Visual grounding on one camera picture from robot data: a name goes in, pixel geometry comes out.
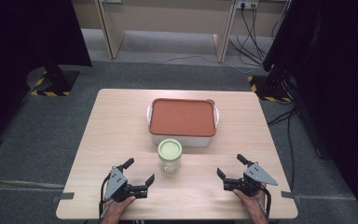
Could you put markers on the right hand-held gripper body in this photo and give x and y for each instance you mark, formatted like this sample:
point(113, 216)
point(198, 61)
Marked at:
point(258, 174)

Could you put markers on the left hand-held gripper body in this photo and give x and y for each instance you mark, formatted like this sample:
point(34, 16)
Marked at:
point(116, 182)

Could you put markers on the glass jar with green lid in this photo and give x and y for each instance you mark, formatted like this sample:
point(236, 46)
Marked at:
point(169, 150)

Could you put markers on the white storage box orange lid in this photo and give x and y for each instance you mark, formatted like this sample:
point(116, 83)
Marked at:
point(182, 118)

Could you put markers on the person's left hand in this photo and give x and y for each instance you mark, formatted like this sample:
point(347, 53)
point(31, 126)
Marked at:
point(115, 211)

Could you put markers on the person's right hand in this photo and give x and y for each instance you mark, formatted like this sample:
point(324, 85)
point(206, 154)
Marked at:
point(254, 207)

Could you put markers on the grey tape strip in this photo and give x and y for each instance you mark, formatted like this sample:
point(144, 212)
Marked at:
point(64, 196)
point(287, 194)

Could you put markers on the black stand base hazard tape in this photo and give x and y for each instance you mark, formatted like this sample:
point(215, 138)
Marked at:
point(268, 88)
point(54, 81)

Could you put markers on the black curtain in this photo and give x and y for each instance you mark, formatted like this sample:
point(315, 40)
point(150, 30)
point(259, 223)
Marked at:
point(338, 77)
point(18, 62)

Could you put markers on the light wooden desk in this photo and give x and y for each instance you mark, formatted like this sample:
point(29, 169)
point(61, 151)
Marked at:
point(110, 31)

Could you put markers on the white power strip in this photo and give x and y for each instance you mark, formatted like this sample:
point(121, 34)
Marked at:
point(247, 4)

